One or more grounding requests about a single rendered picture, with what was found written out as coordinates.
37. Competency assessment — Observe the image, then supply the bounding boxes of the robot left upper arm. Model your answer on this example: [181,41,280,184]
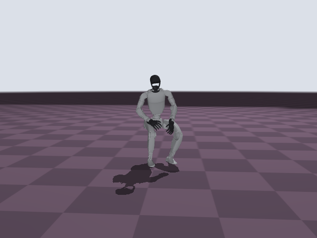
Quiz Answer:
[164,90,176,111]

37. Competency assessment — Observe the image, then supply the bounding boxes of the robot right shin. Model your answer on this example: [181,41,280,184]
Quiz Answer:
[147,132,155,160]

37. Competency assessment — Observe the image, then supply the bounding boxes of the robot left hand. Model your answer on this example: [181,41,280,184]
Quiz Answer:
[166,119,174,134]

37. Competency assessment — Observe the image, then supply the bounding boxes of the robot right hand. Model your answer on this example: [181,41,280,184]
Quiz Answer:
[147,119,162,130]

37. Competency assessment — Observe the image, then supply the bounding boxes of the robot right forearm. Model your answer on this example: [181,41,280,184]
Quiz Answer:
[136,108,150,122]

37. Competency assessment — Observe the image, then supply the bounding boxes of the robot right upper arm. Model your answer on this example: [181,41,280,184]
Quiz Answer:
[136,92,148,111]

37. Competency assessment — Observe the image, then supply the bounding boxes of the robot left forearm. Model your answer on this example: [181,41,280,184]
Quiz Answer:
[169,105,177,122]

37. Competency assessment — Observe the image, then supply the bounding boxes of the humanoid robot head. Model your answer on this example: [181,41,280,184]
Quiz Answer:
[150,75,160,93]

